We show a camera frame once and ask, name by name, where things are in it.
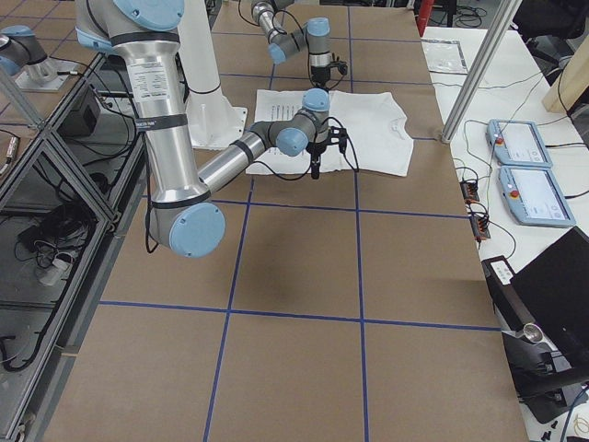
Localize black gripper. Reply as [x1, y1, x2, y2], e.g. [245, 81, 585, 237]
[308, 54, 348, 90]
[306, 126, 346, 180]

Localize white long-sleeve printed shirt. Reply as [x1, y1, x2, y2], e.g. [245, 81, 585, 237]
[254, 89, 413, 177]

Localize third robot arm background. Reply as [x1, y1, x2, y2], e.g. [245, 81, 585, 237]
[1, 25, 48, 76]

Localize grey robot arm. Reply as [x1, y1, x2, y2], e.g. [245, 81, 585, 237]
[250, 1, 348, 91]
[75, 1, 348, 258]

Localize plastic bag on table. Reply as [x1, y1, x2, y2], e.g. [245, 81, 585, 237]
[422, 39, 468, 75]

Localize upper teach pendant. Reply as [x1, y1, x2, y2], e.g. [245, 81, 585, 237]
[486, 119, 553, 169]

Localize teach pendant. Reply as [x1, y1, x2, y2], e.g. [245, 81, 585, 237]
[486, 119, 553, 169]
[499, 166, 576, 227]

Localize lower teach pendant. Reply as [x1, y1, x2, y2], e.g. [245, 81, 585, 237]
[499, 166, 576, 227]

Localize black laptop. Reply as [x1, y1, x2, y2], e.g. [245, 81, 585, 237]
[511, 227, 588, 366]

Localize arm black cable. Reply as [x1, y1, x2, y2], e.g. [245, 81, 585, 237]
[250, 117, 361, 180]

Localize aluminium frame post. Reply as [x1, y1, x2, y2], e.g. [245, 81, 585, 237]
[440, 0, 522, 144]

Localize black metal frame rack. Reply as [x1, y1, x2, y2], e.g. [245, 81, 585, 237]
[1, 56, 144, 441]

